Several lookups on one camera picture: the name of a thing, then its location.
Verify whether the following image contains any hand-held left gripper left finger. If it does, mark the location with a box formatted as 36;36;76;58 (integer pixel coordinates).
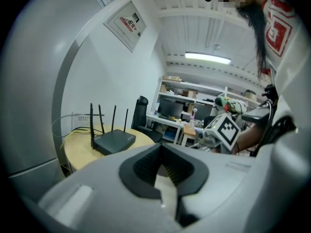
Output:
38;142;183;233

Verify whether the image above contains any person in white red shirt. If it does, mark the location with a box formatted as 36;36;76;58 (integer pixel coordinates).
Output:
261;0;311;155

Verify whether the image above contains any white storage shelf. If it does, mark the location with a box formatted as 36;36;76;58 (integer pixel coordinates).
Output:
154;75;263;121

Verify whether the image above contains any small wooden table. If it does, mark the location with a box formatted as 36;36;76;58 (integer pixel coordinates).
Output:
182;125;198;147

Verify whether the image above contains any silver refrigerator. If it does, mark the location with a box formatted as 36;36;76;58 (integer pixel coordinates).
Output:
0;0;134;203

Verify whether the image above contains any white office desk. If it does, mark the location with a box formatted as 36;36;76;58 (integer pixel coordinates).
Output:
145;113;195;146

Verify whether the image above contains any white electrical panel box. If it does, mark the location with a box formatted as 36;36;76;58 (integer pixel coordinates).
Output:
103;0;147;53

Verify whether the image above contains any long ceiling light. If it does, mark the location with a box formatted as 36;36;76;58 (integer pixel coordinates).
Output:
184;51;231;65

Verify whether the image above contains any black office chair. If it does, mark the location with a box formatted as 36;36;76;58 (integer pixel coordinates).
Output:
131;95;163;143

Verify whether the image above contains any colourful plush toy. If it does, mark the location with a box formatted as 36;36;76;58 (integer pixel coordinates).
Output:
213;96;247;114

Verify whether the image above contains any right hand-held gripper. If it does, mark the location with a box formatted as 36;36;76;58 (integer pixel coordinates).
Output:
198;112;242;154

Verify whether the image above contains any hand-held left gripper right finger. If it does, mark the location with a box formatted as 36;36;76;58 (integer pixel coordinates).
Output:
162;143;257;228

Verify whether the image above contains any white cable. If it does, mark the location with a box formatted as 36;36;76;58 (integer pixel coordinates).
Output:
52;114;81;138

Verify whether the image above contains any black computer monitor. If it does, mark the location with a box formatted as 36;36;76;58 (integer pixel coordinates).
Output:
193;100;215;121
160;100;187;118

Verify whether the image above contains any black router with antennas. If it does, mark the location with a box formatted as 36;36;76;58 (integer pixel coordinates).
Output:
89;102;137;156

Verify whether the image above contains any yellow cable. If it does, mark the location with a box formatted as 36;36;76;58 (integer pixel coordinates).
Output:
59;129;93;177

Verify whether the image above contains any person's right forearm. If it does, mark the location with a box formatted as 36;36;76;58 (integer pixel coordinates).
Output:
230;124;270;155

